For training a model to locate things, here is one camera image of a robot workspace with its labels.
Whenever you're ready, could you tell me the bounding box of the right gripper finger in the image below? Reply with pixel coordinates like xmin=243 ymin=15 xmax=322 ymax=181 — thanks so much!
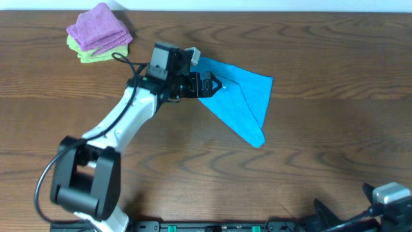
xmin=314 ymin=199 xmax=341 ymax=226
xmin=362 ymin=183 xmax=375 ymax=203

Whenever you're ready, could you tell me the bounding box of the blue microfiber cloth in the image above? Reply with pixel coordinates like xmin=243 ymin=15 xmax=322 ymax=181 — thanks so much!
xmin=191 ymin=57 xmax=274 ymax=148

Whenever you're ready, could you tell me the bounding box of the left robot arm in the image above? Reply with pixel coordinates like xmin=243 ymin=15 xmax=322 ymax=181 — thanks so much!
xmin=48 ymin=42 xmax=222 ymax=231

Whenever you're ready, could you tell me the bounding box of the folded purple cloth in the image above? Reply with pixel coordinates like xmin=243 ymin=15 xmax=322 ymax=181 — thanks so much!
xmin=66 ymin=3 xmax=132 ymax=55

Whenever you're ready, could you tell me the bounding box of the folded green cloth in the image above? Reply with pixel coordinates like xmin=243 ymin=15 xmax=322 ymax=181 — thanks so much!
xmin=66 ymin=35 xmax=128 ymax=63

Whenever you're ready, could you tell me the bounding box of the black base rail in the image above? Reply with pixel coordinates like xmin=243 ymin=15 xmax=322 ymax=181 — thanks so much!
xmin=50 ymin=220 xmax=323 ymax=232

